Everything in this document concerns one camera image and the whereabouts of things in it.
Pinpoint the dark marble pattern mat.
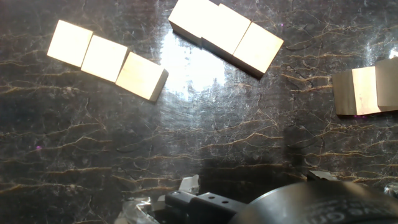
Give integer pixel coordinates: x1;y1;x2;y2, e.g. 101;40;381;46
0;0;398;224

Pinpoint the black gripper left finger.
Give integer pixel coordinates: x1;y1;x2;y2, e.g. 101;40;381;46
164;174;248;224

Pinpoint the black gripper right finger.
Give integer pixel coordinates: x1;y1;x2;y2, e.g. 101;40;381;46
307;170;339;182

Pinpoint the shiny wrapped fingertip cable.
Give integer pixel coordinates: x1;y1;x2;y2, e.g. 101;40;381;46
113;195;167;224
384;182;398;199

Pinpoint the light wooden cube block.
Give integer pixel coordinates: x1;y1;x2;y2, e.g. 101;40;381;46
80;34;130;84
374;57;398;113
331;65;382;116
114;51;170;103
167;0;219;47
231;22;285;80
46;19;94;68
200;3;252;62

